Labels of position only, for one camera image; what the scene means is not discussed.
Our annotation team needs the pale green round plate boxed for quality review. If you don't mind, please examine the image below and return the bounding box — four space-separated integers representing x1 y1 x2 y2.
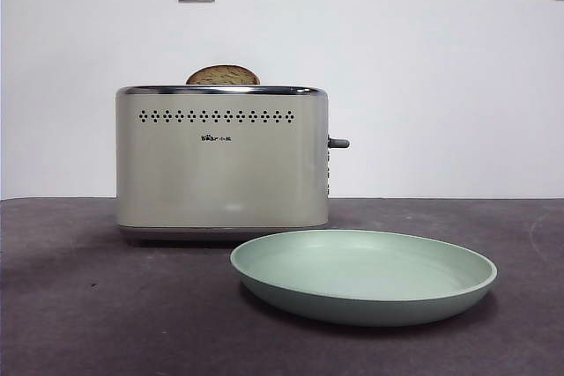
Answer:
229 229 499 328

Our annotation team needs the cream two-slot toaster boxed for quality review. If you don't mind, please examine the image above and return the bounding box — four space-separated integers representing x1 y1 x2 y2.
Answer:
115 84 352 247

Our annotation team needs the bread slice with brown crust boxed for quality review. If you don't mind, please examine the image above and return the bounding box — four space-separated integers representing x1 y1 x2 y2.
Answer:
185 64 262 86

